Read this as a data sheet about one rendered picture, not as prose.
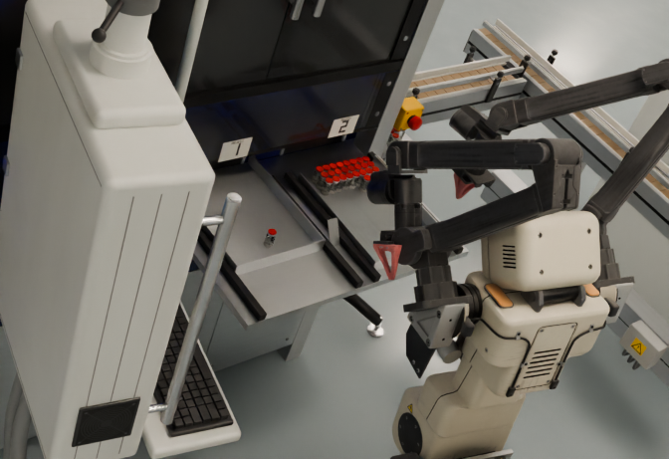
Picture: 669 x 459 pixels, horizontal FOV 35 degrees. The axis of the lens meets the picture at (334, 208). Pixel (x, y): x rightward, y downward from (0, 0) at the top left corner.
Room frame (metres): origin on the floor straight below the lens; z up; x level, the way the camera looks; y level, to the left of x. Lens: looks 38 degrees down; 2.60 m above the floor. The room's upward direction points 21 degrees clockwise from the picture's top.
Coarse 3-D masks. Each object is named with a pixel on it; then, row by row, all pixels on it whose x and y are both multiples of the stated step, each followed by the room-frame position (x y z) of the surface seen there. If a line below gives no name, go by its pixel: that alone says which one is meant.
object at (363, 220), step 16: (304, 176) 2.20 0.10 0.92; (320, 192) 2.20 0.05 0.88; (336, 192) 2.23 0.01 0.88; (352, 192) 2.25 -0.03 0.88; (336, 208) 2.16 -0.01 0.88; (352, 208) 2.19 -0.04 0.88; (368, 208) 2.21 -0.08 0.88; (384, 208) 2.24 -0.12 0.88; (352, 224) 2.13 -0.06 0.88; (368, 224) 2.15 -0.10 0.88; (384, 224) 2.17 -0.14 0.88; (352, 240) 2.04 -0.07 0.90; (368, 240) 2.09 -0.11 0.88; (368, 256) 2.00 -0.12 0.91
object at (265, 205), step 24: (240, 168) 2.17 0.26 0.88; (264, 168) 2.17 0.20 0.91; (216, 192) 2.05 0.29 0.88; (240, 192) 2.08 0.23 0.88; (264, 192) 2.12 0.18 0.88; (240, 216) 2.00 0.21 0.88; (264, 216) 2.03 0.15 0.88; (288, 216) 2.06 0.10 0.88; (240, 240) 1.91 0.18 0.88; (264, 240) 1.95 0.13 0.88; (288, 240) 1.98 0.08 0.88; (312, 240) 2.01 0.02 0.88; (240, 264) 1.80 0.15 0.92; (264, 264) 1.86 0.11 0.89
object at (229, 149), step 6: (246, 138) 2.08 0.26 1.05; (228, 144) 2.04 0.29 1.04; (234, 144) 2.05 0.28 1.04; (246, 144) 2.08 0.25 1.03; (222, 150) 2.03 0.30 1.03; (228, 150) 2.04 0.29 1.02; (234, 150) 2.06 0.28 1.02; (240, 150) 2.07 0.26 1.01; (246, 150) 2.09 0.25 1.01; (222, 156) 2.03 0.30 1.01; (228, 156) 2.05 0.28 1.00; (234, 156) 2.06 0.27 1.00; (240, 156) 2.08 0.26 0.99
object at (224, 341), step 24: (192, 288) 2.06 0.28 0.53; (216, 312) 2.14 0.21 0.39; (0, 336) 1.64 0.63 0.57; (216, 336) 2.16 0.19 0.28; (240, 336) 2.24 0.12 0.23; (264, 336) 2.31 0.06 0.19; (288, 336) 2.40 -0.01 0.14; (0, 360) 1.65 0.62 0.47; (216, 360) 2.19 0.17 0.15; (240, 360) 2.27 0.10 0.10; (0, 384) 1.65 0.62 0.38; (0, 408) 1.66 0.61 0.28; (0, 432) 1.67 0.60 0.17
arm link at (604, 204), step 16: (656, 128) 2.04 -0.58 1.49; (640, 144) 2.03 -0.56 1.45; (656, 144) 2.02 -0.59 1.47; (624, 160) 2.02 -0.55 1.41; (640, 160) 2.01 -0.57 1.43; (656, 160) 2.01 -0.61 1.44; (624, 176) 1.99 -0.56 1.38; (640, 176) 1.99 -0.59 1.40; (608, 192) 1.98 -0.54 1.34; (624, 192) 1.97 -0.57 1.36; (592, 208) 1.94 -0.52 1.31; (608, 208) 1.96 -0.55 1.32
